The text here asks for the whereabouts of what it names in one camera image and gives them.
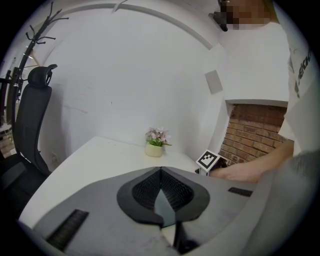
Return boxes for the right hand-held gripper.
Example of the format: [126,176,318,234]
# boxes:
[195,149,228,177]

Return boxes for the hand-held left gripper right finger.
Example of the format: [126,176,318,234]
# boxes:
[161,166,258,256]

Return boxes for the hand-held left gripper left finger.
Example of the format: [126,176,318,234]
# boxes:
[32,166,181,256]

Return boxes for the person's right forearm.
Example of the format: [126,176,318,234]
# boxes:
[209,139,295,185]

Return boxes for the white table top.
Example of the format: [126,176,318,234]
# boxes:
[18,135,226,227]

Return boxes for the black office chair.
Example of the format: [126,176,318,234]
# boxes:
[0,64,59,221]

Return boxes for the pink flowers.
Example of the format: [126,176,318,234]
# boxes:
[144,126,173,158]

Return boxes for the person's white t-shirt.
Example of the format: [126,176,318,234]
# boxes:
[219,14,320,161]

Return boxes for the person's head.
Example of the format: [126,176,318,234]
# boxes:
[221,0,275,31]

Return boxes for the black coat rack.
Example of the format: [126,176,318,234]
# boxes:
[6,1,70,131]

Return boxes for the gray wall plate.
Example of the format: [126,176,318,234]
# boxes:
[204,69,223,95]

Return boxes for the black head-worn camera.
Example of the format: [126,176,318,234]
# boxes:
[208,11,230,32]

